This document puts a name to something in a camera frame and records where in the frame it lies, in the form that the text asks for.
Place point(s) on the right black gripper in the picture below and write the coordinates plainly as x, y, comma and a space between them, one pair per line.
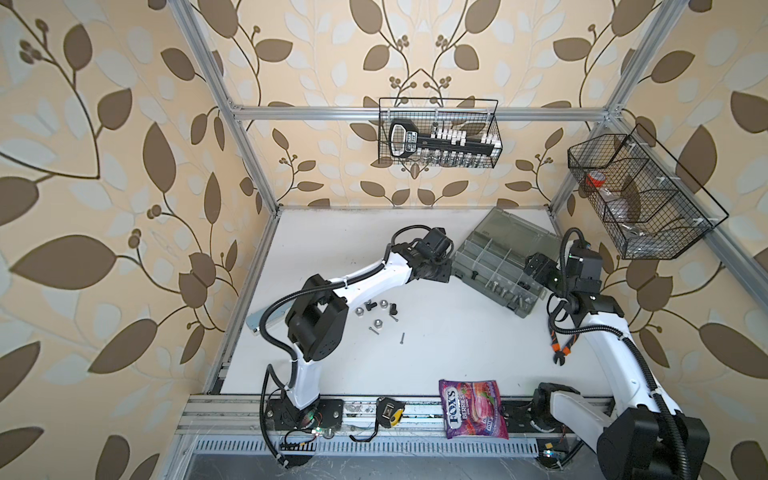
547, 266

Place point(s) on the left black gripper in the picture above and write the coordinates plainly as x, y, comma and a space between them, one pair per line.
446, 273

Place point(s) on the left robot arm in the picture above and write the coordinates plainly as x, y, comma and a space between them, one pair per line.
309, 324

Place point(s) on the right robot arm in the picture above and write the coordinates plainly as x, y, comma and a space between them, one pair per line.
647, 436

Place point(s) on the grey plastic organizer box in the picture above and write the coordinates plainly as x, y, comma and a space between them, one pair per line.
492, 259

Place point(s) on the orange black pliers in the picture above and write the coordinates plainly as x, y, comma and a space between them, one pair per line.
560, 350

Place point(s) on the purple Fox's candy bag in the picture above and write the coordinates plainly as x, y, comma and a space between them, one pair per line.
472, 409

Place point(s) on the yellow black tape measure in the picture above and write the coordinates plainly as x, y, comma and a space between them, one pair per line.
389, 412

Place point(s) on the light blue flat case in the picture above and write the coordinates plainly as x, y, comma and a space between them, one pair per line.
253, 320

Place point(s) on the right wire basket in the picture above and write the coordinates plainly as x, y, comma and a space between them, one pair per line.
653, 206

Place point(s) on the wire basket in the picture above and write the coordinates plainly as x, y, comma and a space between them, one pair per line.
475, 116
653, 206

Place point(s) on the socket set on black rail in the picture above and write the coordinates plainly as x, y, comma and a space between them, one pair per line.
440, 146

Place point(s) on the back wire basket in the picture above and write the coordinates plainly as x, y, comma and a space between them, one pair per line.
475, 116

